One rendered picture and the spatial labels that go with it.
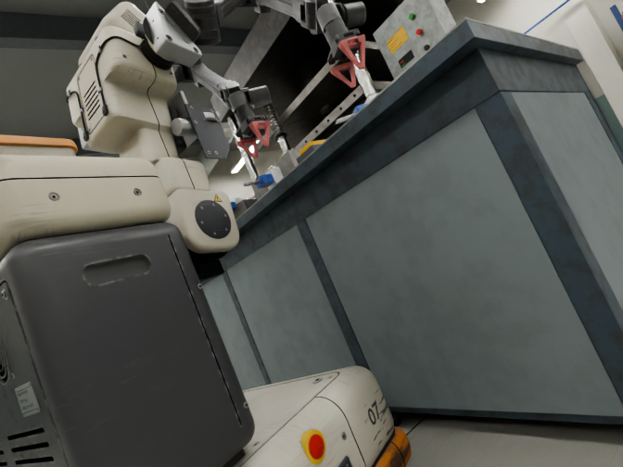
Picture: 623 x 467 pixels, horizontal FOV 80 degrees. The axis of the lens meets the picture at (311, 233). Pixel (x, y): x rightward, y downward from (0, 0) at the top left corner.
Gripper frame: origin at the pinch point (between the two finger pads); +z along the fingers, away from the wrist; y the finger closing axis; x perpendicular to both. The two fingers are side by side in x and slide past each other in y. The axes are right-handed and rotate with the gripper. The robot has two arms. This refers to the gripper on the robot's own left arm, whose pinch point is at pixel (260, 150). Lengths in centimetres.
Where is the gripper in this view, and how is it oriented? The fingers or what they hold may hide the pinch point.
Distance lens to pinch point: 120.4
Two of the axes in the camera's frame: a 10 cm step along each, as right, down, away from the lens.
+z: 4.0, 9.1, -1.1
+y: -5.4, 3.3, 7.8
